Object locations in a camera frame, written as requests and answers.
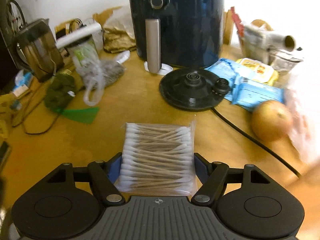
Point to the orange fruit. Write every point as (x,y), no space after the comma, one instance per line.
(271,121)

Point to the clear plastic bag of seeds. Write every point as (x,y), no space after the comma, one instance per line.
(97,76)

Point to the green net bag of nuts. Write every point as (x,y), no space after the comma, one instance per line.
(60,93)

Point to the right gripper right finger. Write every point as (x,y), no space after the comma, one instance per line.
(213,178)

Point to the blue wet wipes pack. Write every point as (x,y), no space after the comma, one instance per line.
(245,93)

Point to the bag of cotton swabs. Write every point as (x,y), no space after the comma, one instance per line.
(158,159)

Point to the yellow wipes pack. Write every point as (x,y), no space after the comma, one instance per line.
(257,71)

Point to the white long handheld device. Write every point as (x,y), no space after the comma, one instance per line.
(77,35)

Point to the stainless steel electric kettle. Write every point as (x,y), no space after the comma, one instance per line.
(35,49)

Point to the blue tissue box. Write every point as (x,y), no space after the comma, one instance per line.
(22,83)

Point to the white tub with green label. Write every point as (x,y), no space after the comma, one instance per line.
(83,52)

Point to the bicycle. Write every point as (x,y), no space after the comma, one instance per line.
(15,17)

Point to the glass bowl with clutter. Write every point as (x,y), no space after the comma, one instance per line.
(258,41)

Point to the yellow plastic bag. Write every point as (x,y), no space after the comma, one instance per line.
(6,114)

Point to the black kettle base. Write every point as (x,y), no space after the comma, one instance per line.
(196,91)

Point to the black smartphone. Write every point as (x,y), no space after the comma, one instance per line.
(5,151)

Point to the dark blue air fryer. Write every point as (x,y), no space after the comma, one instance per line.
(180,33)

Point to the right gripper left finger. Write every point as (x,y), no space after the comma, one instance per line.
(103,176)

